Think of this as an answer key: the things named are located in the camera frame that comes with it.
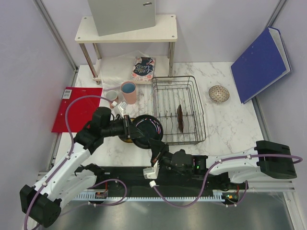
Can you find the white cable duct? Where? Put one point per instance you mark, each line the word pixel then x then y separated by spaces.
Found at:
pixel 173 194

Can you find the blue plastic tumbler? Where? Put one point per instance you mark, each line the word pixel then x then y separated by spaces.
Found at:
pixel 128 87

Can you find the clear plastic sleeve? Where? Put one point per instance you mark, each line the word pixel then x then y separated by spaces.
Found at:
pixel 113 71

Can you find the grey ring binder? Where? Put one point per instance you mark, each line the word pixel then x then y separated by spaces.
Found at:
pixel 118 16

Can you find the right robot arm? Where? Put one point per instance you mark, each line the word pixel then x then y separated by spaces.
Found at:
pixel 266 158

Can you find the black wire dish rack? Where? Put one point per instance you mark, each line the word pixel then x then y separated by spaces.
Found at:
pixel 168 93

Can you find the black plate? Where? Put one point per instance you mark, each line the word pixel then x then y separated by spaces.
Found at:
pixel 151 128

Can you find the red folder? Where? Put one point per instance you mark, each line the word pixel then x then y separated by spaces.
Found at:
pixel 80 112

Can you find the blue ring binder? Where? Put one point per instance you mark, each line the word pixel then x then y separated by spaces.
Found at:
pixel 263 63

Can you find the brown patterned bowl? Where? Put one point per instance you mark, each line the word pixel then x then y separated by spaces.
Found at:
pixel 219 93

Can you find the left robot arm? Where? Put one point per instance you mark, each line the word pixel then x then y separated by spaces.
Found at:
pixel 44 201

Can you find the pink plastic tumbler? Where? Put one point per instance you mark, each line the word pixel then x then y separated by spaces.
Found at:
pixel 130 98

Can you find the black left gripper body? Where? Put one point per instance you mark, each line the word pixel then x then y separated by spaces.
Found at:
pixel 126 133

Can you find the white shelf stand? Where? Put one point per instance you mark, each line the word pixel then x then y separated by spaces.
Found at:
pixel 164 31

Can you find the dark brown plate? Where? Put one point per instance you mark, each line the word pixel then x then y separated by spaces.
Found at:
pixel 180 119

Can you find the pink ceramic mug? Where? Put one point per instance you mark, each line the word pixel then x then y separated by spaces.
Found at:
pixel 112 95

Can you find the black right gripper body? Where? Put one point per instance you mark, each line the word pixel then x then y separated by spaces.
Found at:
pixel 164 157

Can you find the yellow patterned plate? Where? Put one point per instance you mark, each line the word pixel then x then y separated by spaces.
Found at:
pixel 126 140

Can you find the floral cover book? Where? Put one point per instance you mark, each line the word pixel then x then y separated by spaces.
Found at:
pixel 143 70

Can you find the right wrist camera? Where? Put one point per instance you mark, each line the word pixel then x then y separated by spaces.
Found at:
pixel 151 173

